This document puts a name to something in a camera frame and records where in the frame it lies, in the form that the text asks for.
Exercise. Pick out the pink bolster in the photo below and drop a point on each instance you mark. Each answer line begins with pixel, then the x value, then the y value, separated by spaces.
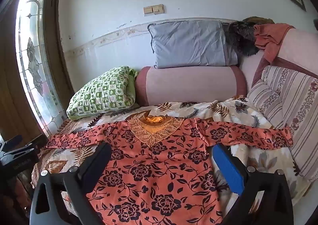
pixel 188 83

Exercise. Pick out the grey pillow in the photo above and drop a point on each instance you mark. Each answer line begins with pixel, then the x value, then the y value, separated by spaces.
pixel 188 43

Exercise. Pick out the pink sofa backrest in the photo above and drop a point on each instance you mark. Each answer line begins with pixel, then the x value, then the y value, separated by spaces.
pixel 298 48

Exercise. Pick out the leaf print blanket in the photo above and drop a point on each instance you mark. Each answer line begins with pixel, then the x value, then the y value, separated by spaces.
pixel 263 163

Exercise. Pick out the beige light switch panel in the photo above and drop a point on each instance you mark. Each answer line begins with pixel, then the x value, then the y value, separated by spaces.
pixel 154 9

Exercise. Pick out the stained glass window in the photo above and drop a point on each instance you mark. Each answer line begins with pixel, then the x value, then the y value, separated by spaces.
pixel 33 66

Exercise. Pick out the rust orange cloth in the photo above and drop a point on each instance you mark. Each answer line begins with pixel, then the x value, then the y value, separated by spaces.
pixel 272 37

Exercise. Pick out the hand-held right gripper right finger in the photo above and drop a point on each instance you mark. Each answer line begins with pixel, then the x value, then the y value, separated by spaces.
pixel 228 168

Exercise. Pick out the orange floral blouse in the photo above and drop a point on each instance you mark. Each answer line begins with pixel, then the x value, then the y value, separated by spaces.
pixel 154 165

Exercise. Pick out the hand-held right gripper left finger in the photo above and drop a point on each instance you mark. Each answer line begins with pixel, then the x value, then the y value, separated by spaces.
pixel 97 165

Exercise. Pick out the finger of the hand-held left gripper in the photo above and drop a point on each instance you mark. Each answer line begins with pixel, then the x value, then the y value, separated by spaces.
pixel 36 142
pixel 13 140

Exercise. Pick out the olive brown cloth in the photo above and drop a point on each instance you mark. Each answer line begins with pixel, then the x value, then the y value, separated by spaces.
pixel 259 20

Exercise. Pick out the green checkered pillow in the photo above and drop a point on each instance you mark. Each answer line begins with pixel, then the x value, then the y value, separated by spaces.
pixel 104 93

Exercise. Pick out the striped floral cushion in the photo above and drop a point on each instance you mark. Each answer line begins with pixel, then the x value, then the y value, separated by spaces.
pixel 290 98

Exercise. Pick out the dark furry cushion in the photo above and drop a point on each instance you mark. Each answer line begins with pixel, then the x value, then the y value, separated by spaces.
pixel 243 38

